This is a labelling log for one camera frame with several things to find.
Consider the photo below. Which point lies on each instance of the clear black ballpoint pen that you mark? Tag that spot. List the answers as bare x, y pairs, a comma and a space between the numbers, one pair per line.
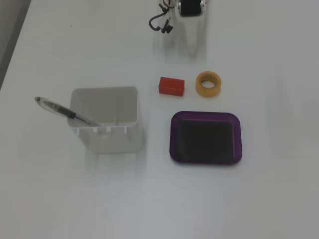
58, 108

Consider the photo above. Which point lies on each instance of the yellow tape roll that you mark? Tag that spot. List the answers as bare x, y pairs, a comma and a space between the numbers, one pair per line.
199, 85

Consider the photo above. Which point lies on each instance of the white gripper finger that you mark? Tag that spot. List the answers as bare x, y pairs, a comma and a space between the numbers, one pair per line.
200, 35
172, 39

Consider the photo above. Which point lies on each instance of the purple rectangular tray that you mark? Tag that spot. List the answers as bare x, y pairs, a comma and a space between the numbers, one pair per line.
205, 139

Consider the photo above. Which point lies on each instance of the white open plastic box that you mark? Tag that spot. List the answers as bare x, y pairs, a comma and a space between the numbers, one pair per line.
112, 139

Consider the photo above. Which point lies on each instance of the red rectangular block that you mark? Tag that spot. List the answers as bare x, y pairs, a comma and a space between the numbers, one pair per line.
171, 86

